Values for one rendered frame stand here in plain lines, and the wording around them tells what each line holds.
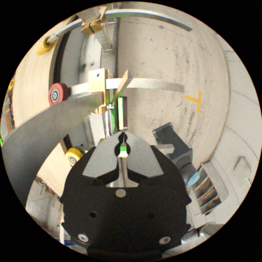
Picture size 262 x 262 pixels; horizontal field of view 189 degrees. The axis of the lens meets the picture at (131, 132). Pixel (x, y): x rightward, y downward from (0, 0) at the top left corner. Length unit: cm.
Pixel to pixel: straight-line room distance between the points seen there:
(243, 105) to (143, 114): 253
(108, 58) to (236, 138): 270
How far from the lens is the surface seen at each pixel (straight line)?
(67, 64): 51
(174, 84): 30
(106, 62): 46
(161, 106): 123
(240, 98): 272
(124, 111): 44
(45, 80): 37
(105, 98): 26
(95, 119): 56
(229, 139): 272
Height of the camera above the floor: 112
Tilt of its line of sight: 62 degrees down
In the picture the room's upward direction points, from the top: 173 degrees clockwise
